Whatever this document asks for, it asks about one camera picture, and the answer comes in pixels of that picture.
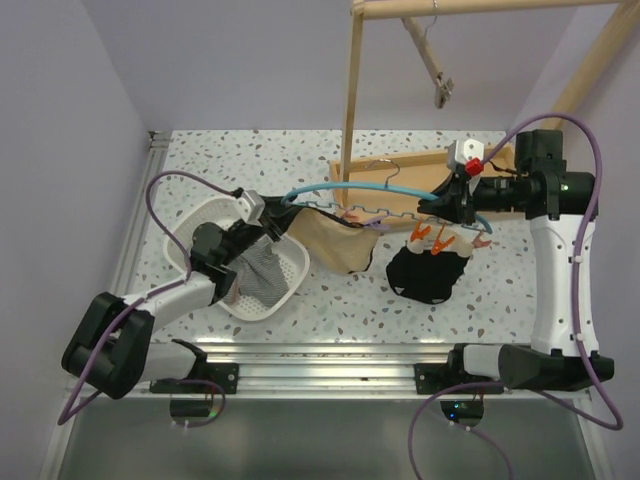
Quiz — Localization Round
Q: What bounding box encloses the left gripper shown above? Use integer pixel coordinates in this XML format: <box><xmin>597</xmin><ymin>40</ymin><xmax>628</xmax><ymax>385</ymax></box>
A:
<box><xmin>219</xmin><ymin>195</ymin><xmax>305</xmax><ymax>267</ymax></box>

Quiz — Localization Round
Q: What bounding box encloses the blue plastic clip hanger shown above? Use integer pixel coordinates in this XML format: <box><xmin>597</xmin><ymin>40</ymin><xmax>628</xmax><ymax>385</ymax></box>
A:
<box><xmin>279</xmin><ymin>158</ymin><xmax>494</xmax><ymax>254</ymax></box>

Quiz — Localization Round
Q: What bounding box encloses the grey striped underwear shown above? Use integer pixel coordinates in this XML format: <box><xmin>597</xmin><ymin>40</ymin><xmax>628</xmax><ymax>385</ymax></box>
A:
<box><xmin>224</xmin><ymin>238</ymin><xmax>289</xmax><ymax>309</ymax></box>

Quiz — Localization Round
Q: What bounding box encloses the beige underwear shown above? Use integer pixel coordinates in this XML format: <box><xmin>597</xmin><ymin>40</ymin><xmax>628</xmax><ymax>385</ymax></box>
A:
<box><xmin>287</xmin><ymin>208</ymin><xmax>381</xmax><ymax>275</ymax></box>

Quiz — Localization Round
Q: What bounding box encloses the black underwear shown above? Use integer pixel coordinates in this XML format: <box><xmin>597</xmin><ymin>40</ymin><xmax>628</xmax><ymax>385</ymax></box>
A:
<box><xmin>386</xmin><ymin>239</ymin><xmax>474</xmax><ymax>305</ymax></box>

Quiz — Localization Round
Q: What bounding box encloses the wooden clip hanger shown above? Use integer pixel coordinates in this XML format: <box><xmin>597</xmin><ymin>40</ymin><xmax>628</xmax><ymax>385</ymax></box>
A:
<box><xmin>401</xmin><ymin>15</ymin><xmax>454</xmax><ymax>109</ymax></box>

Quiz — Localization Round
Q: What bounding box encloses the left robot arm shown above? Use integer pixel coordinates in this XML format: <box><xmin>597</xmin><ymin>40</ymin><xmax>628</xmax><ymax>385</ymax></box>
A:
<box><xmin>61</xmin><ymin>191</ymin><xmax>309</xmax><ymax>399</ymax></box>

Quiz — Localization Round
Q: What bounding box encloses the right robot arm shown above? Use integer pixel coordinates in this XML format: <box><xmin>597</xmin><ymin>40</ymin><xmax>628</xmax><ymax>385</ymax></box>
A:
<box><xmin>418</xmin><ymin>129</ymin><xmax>614</xmax><ymax>393</ymax></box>

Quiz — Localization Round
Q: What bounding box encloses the white perforated plastic basket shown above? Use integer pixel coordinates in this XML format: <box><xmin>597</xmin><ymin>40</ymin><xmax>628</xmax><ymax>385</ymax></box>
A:
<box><xmin>163</xmin><ymin>196</ymin><xmax>310</xmax><ymax>322</ymax></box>

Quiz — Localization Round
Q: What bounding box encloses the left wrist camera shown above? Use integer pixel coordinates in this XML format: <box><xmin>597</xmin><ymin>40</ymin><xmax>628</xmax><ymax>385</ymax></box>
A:
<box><xmin>236</xmin><ymin>190</ymin><xmax>265</xmax><ymax>226</ymax></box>

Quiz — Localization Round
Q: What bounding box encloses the aluminium rail frame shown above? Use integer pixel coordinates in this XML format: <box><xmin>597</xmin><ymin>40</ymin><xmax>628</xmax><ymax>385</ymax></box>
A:
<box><xmin>37</xmin><ymin>130</ymin><xmax>616</xmax><ymax>480</ymax></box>

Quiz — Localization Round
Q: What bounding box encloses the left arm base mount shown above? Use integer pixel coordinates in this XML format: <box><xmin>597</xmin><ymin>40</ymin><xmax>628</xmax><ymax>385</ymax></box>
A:
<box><xmin>169</xmin><ymin>363</ymin><xmax>240</xmax><ymax>425</ymax></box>

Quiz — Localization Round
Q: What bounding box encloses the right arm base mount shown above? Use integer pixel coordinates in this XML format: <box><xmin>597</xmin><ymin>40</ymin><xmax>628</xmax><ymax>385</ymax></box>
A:
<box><xmin>413</xmin><ymin>363</ymin><xmax>504</xmax><ymax>426</ymax></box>

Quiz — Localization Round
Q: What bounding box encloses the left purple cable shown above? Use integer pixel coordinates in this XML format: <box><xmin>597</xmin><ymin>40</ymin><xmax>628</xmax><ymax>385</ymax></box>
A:
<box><xmin>56</xmin><ymin>171</ymin><xmax>246</xmax><ymax>426</ymax></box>

